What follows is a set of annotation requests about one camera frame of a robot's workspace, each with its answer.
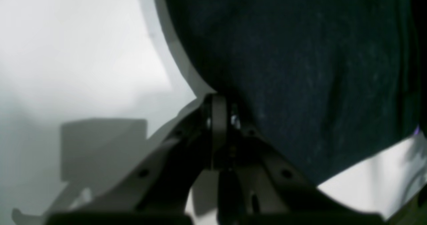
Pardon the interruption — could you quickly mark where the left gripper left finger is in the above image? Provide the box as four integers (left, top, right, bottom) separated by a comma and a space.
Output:
43, 98, 214, 225

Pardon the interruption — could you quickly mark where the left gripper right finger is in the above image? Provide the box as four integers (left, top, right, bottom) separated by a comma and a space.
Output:
220, 96, 384, 225

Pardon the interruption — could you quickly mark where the black T-shirt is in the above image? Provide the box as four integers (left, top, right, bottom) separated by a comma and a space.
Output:
165, 0, 426, 185

